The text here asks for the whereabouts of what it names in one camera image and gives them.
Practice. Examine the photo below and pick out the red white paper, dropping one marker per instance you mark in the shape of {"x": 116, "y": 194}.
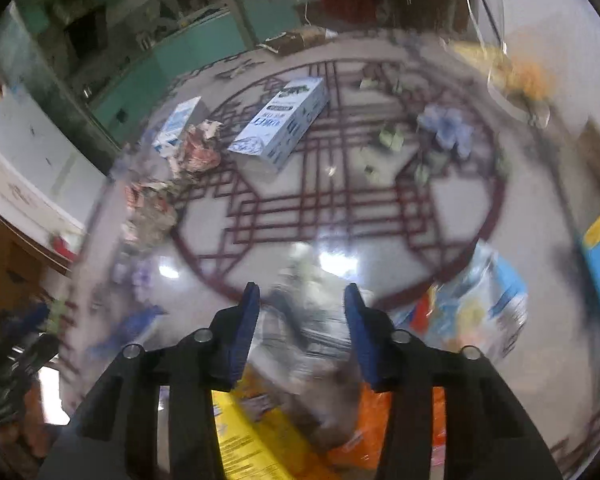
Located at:
{"x": 199, "y": 149}

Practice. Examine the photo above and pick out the blue white snack bag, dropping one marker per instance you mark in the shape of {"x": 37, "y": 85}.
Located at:
{"x": 484, "y": 306}

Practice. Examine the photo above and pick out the clear bag of yellow snacks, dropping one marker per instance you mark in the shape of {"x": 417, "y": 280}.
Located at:
{"x": 540, "y": 39}

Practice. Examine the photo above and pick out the large white blue milk box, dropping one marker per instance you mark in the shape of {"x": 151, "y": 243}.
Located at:
{"x": 274, "y": 132}

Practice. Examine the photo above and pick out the paper cup with ink print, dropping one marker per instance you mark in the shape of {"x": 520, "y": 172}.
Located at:
{"x": 302, "y": 351}

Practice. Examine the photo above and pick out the orange snack wrapper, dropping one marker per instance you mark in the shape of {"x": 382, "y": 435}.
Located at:
{"x": 363, "y": 449}

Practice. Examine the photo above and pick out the paper wad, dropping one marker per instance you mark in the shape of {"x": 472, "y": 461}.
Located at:
{"x": 151, "y": 214}

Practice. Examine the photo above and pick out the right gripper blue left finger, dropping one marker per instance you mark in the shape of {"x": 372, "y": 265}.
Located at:
{"x": 246, "y": 316}

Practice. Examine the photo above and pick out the yellow snack packet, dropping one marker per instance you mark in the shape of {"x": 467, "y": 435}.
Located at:
{"x": 257, "y": 440}

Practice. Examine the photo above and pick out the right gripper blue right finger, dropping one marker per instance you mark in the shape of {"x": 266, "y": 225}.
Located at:
{"x": 366, "y": 343}

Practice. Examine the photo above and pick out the white refrigerator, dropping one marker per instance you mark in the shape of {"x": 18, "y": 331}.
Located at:
{"x": 41, "y": 172}

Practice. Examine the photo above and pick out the teal kitchen cabinets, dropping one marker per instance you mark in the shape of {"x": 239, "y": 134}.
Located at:
{"x": 99, "y": 68}

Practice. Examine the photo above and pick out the small white blue milk carton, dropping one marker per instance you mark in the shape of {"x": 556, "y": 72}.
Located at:
{"x": 186, "y": 114}

